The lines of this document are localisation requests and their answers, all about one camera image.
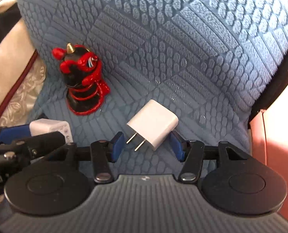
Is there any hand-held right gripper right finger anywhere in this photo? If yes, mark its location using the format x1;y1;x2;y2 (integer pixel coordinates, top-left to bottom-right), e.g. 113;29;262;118
170;130;251;183

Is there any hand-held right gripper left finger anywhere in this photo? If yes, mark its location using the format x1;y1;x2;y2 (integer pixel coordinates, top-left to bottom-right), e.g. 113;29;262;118
41;131;125;184

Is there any cream lace bedspread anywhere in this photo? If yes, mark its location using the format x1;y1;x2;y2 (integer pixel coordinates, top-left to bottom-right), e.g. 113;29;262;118
0;53;46;130

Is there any blue textured sofa cover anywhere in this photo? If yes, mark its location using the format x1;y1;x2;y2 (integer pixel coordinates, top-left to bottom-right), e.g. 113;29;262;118
0;0;288;182

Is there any white charger plug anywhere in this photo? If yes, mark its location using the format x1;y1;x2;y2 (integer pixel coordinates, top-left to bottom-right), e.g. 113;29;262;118
126;99;179;151
29;119;73;144

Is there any red black figurine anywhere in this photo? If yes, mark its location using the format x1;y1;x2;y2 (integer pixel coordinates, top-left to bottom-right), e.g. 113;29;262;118
52;43;110;116

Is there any orange black white patterned blanket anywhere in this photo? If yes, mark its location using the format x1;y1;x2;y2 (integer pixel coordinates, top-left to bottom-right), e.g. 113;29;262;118
0;0;39;126

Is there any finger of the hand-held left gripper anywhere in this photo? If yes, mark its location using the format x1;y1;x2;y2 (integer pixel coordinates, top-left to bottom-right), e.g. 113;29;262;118
0;124;31;146
11;131;66;156

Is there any pink cardboard box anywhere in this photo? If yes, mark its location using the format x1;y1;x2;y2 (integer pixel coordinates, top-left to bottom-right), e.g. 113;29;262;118
250;87;288;222

